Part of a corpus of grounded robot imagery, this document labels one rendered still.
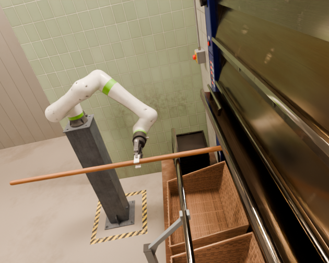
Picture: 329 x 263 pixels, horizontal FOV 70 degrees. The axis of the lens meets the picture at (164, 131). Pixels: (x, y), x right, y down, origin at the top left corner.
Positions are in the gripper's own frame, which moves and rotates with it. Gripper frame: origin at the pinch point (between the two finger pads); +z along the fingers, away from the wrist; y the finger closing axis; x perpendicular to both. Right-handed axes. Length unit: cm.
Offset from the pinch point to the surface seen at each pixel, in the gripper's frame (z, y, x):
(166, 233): 39.8, 13.9, -13.1
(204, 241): 27, 45, -30
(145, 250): 40.2, 24.2, -0.3
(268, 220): 64, -22, -49
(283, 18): 42, -71, -59
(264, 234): 70, -24, -46
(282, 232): 69, -21, -51
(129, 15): -122, -64, -2
